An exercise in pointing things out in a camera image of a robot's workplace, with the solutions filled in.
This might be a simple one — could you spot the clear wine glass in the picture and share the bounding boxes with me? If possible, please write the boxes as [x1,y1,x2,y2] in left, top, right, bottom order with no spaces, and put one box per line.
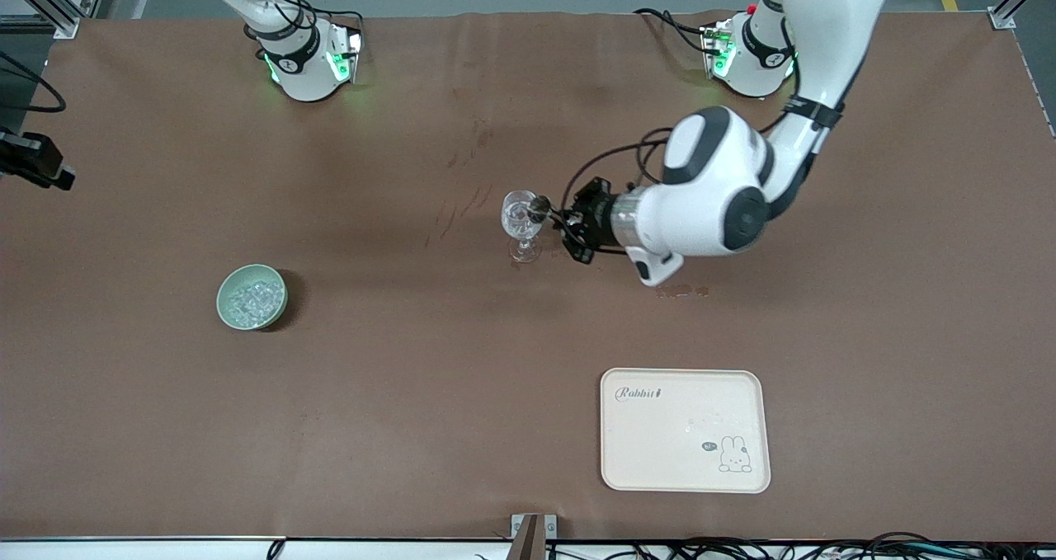
[500,189,546,265]

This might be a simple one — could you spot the clear ice cubes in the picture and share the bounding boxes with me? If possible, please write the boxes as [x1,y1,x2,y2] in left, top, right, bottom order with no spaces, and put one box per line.
[226,276,282,327]

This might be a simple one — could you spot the brown table cover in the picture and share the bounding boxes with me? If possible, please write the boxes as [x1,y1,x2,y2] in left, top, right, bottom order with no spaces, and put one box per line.
[0,11,1056,542]

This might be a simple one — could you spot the white rabbit print tray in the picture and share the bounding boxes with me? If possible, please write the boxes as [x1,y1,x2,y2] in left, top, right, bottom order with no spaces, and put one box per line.
[600,367,772,494]

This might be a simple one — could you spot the pale green bowl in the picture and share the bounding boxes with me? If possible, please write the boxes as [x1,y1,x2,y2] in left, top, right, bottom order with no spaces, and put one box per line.
[215,263,290,332]

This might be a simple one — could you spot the black clamp-mounted device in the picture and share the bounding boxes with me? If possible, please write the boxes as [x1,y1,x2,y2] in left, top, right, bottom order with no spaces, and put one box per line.
[0,128,78,192]

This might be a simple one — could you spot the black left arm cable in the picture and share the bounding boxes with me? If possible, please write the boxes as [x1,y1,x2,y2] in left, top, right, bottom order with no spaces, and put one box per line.
[561,126,676,214]

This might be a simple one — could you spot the black left base cable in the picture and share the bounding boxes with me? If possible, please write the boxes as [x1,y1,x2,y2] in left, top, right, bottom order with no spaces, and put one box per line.
[633,7,720,54]

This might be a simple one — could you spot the black base cable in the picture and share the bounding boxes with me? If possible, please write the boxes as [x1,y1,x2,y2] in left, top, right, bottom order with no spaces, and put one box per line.
[633,7,720,54]
[246,0,365,35]

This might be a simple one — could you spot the black right base cable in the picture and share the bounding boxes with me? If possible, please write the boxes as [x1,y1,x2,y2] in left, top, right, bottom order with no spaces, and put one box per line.
[246,0,365,35]

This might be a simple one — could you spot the metal table bracket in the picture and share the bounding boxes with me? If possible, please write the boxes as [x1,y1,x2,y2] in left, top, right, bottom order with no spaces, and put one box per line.
[509,512,559,560]

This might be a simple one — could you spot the tangled black floor cables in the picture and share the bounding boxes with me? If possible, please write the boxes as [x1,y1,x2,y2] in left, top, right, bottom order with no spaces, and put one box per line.
[474,532,1056,560]

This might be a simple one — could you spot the black looped cable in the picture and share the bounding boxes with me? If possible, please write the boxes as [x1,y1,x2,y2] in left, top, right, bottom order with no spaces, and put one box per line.
[0,49,68,115]

